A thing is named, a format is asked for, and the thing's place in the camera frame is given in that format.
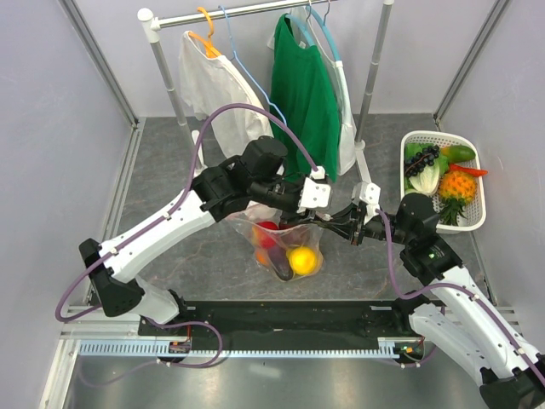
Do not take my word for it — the light blue wire hanger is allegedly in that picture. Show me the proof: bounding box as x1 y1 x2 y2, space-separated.
217 3 288 129

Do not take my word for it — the right aluminium frame post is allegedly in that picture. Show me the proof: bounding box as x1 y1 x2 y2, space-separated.
433 0 511 129

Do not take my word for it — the white t-shirt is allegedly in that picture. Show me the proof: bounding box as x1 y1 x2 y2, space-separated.
177 31 282 222

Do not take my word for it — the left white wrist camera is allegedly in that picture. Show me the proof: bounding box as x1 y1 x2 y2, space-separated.
298 166 332 211

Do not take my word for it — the clear pink-dotted zip bag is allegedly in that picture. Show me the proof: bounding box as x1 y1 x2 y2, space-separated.
227 202 324 281

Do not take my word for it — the green t-shirt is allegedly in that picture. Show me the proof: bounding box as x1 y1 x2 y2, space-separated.
269 14 341 181

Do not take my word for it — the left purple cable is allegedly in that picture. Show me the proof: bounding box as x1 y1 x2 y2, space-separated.
54 102 320 388

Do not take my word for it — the black grapes toy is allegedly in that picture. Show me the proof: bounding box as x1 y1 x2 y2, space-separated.
403 143 440 177

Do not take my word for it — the red apple toy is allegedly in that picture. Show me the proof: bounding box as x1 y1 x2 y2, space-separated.
252 221 278 249

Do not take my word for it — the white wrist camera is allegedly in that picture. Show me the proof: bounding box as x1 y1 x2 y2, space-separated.
352 181 381 215
298 166 332 211

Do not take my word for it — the white tank top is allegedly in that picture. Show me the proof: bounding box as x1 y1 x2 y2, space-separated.
267 5 359 176

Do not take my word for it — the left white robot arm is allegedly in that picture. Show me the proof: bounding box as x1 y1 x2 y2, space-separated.
78 136 332 335

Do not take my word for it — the orange toy fruit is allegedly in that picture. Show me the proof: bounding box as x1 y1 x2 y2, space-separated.
254 249 269 267

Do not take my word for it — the orange hanger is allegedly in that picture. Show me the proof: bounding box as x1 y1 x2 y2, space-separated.
187 7 221 59

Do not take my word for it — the yellow pear toy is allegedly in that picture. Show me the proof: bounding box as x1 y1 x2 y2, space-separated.
288 246 318 276

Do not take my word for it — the aluminium frame post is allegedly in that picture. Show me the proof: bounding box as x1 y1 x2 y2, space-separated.
433 0 511 129
59 0 139 128

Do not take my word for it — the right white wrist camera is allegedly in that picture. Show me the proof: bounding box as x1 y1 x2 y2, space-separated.
352 181 381 215

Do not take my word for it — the slotted cable duct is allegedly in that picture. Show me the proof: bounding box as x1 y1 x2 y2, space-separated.
79 338 400 360

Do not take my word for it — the teal padded hanger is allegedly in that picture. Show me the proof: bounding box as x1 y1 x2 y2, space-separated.
288 5 341 66

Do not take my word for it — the white fruit basket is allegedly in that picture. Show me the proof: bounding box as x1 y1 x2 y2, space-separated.
400 130 486 233

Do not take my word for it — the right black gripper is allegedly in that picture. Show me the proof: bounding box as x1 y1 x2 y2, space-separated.
323 201 413 245

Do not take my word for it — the white-green cabbage toy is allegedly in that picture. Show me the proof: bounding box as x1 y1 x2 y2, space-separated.
409 164 441 197

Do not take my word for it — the left aluminium frame post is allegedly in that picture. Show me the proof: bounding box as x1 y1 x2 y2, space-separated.
59 0 139 128

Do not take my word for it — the silver clothes rack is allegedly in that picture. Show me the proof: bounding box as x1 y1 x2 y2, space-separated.
137 1 394 189

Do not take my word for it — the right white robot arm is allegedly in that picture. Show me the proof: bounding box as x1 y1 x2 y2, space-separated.
316 193 544 408

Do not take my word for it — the purple eggplant toy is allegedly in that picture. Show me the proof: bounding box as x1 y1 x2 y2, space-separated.
267 246 295 281

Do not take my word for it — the red chili pepper toy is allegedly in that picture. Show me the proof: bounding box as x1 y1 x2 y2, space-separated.
449 164 488 177

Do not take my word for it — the orange spiky kiwano toy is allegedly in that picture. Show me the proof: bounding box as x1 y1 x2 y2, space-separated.
438 170 477 226

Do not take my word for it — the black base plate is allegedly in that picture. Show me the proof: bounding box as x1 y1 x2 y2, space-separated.
138 301 421 349

